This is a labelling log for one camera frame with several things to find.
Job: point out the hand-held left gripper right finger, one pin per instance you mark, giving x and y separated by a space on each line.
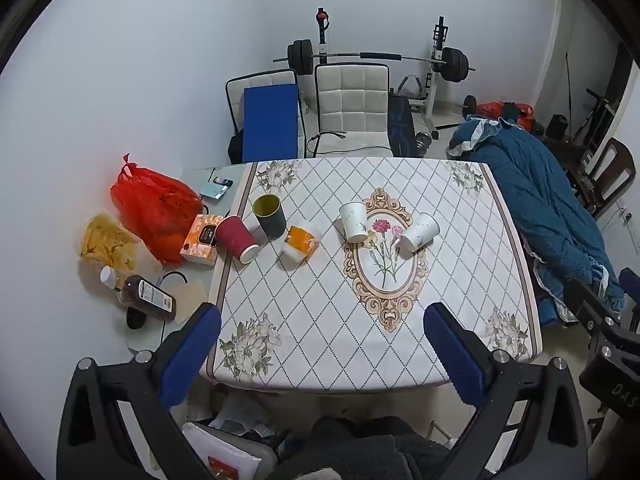
456 360

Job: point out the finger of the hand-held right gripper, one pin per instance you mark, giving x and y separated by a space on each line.
631 285
587 300

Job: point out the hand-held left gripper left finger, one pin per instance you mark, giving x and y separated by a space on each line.
189 360

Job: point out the red paper cup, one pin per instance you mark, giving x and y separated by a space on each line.
235 237

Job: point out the white speckled paper cup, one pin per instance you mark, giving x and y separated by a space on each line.
355 222
420 232

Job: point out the orange and white paper cup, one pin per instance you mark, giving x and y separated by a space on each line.
300 242

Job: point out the dark cup with yellow inside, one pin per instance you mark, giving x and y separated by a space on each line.
270 217

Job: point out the grey glass side table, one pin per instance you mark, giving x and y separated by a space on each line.
150 337

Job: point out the dark round lid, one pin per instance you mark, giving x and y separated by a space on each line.
135 319

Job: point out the crumpled papers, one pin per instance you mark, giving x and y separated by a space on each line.
242 412

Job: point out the brown bottle with label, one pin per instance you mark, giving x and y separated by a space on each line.
147 297

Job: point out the white package with red label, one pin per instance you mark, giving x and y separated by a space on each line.
225 452

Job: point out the blue quilted blanket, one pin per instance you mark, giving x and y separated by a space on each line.
540 195

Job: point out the small white-capped bottle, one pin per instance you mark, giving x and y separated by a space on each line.
109 276

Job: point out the brown wooden chair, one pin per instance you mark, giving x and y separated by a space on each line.
617 170

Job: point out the orange tissue box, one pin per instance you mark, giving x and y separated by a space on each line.
200 240

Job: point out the person's dark fleece clothing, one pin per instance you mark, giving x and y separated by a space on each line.
365 447

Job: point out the floral diamond-pattern tablecloth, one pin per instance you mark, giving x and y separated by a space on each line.
310 305

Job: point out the clear bag of yellow chips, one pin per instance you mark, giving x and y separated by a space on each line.
107 245

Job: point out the red plastic bag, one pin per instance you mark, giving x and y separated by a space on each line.
155 210

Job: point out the teal packet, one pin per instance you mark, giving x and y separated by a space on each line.
214 192

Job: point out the black speaker box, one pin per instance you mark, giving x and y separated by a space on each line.
556 126

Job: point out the small dark device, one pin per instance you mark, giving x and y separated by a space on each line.
223 181

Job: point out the black backpack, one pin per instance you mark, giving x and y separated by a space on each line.
235 149

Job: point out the metal dumbbell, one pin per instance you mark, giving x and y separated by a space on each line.
425 141

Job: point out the dark bench pad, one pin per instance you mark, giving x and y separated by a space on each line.
400 125

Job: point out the blue mat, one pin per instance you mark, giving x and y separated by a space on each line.
270 122

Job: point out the white chair with black trim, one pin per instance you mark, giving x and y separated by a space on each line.
235 100

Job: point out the barbell with black plates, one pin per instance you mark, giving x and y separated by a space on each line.
455 65

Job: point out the white quilted chair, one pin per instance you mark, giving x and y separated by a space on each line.
352 105

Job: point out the weight rack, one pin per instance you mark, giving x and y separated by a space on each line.
439 40

